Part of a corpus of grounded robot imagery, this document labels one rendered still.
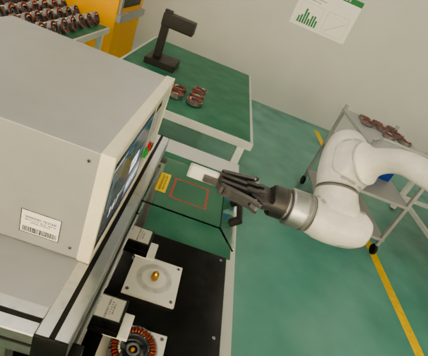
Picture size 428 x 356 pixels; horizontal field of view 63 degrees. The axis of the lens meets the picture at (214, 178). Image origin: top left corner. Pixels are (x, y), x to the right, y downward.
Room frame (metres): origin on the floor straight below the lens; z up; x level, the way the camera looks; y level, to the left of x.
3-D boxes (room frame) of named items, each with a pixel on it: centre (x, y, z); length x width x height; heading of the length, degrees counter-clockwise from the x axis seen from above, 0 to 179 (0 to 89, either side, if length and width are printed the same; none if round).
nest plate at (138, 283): (0.73, 0.04, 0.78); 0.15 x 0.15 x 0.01; 7
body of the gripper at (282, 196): (0.71, -0.13, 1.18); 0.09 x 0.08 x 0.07; 97
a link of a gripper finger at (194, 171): (0.69, 0.02, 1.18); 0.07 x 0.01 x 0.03; 97
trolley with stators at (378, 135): (3.11, -1.23, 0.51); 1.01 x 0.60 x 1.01; 7
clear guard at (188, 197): (0.80, 0.06, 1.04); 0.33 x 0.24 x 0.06; 97
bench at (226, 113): (2.94, 0.52, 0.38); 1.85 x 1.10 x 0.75; 7
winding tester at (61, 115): (0.58, 0.35, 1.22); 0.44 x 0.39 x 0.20; 7
